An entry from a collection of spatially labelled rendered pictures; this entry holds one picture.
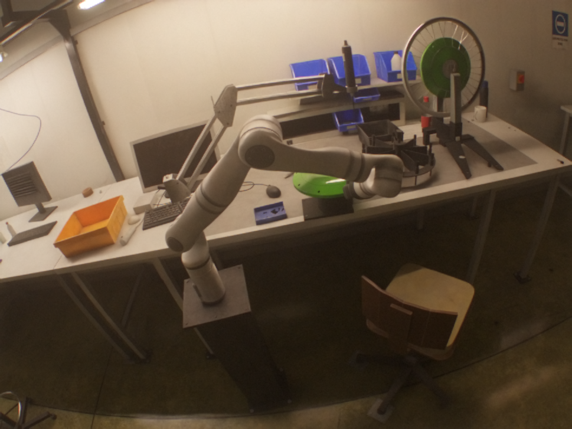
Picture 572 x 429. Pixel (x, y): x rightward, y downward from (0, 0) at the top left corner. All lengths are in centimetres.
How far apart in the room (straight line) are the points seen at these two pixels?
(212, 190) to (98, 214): 121
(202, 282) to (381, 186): 63
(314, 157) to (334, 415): 136
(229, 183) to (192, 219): 15
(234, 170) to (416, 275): 94
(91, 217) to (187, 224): 112
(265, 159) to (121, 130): 171
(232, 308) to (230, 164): 52
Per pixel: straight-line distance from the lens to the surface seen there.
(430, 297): 132
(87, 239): 162
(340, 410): 173
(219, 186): 74
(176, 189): 122
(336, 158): 68
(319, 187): 112
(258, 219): 126
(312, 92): 120
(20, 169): 247
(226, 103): 113
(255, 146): 62
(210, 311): 109
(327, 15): 201
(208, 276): 103
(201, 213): 80
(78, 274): 179
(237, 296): 110
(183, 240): 90
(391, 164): 74
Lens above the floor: 163
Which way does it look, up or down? 34 degrees down
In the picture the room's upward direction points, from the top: 13 degrees counter-clockwise
